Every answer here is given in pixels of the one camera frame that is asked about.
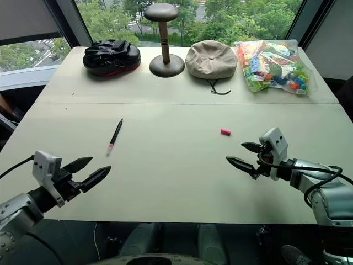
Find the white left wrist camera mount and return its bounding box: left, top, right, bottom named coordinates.
left=31, top=150, right=66, bottom=208

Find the bag of colourful building blocks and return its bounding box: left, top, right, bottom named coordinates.
left=234, top=39, right=318, bottom=97

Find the grey window roller blind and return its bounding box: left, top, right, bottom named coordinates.
left=0, top=0, right=62, bottom=41

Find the beige cloth hat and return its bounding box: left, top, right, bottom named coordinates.
left=185, top=40, right=238, bottom=96

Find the dark rounded right leg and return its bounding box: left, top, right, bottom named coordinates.
left=197, top=223, right=228, bottom=265

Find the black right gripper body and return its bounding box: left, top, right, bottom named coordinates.
left=253, top=141, right=276, bottom=181

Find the grey sneaker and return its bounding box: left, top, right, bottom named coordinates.
left=281, top=244, right=315, bottom=265

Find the brown wooden hat stand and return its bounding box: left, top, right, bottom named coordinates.
left=143, top=3, right=185, bottom=77

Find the dark rounded left leg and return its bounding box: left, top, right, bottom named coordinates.
left=117, top=222, right=161, bottom=257

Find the dark rounded leg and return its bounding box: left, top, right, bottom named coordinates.
left=117, top=222, right=161, bottom=257
left=197, top=223, right=228, bottom=265

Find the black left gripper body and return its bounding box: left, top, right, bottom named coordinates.
left=51, top=168, right=85, bottom=202

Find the black pen with pink tip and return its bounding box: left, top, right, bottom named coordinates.
left=106, top=118, right=124, bottom=157

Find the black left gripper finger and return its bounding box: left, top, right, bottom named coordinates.
left=63, top=156, right=94, bottom=175
left=80, top=165, right=113, bottom=194

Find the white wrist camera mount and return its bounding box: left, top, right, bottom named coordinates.
left=259, top=127, right=289, bottom=181
left=31, top=150, right=66, bottom=208

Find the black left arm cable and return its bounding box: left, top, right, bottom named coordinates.
left=0, top=155, right=35, bottom=179

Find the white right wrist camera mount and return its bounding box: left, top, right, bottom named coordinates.
left=259, top=127, right=289, bottom=181

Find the dark window frame post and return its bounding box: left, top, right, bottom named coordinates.
left=48, top=0, right=93, bottom=54
left=285, top=0, right=335, bottom=50

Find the thin white cord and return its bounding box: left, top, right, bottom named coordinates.
left=93, top=222, right=100, bottom=262

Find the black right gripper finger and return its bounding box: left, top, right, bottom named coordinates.
left=240, top=141, right=263, bottom=153
left=226, top=156, right=259, bottom=180

